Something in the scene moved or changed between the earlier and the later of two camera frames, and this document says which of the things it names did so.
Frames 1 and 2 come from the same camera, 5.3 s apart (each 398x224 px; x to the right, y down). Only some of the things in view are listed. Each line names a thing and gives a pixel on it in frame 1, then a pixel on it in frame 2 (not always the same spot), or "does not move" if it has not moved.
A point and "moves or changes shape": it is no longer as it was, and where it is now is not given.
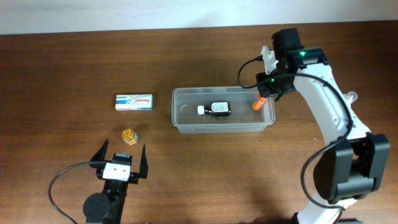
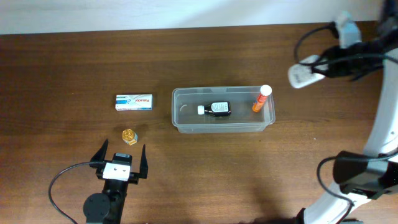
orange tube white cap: x=257 y=105 does not move
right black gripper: x=266 y=90 to x=337 y=62
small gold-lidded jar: x=129 y=137 does not move
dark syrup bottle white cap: x=217 y=109 does not move
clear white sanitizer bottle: x=349 y=98 moves or changes shape
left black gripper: x=135 y=178 does not move
